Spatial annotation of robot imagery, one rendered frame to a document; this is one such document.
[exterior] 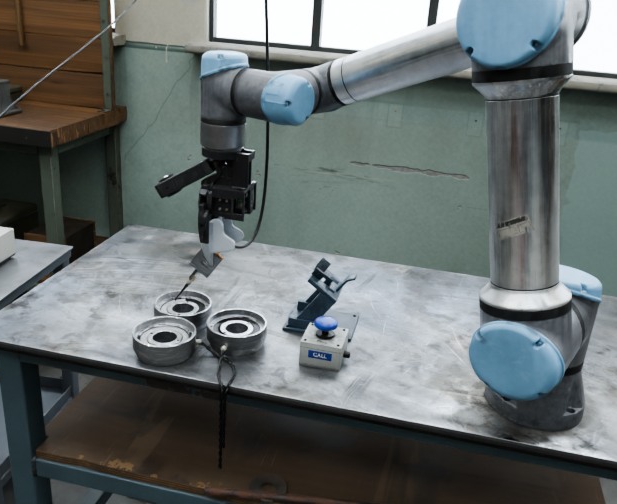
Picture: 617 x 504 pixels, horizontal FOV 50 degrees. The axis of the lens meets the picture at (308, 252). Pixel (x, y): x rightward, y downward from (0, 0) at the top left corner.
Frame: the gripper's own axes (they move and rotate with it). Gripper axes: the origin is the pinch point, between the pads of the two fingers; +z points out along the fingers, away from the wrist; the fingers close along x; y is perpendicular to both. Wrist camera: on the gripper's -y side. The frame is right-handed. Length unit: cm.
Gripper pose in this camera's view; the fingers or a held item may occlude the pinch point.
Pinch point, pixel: (210, 255)
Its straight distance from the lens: 119.4
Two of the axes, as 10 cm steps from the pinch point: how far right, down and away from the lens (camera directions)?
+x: 2.2, -3.6, 9.1
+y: 9.7, 1.4, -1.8
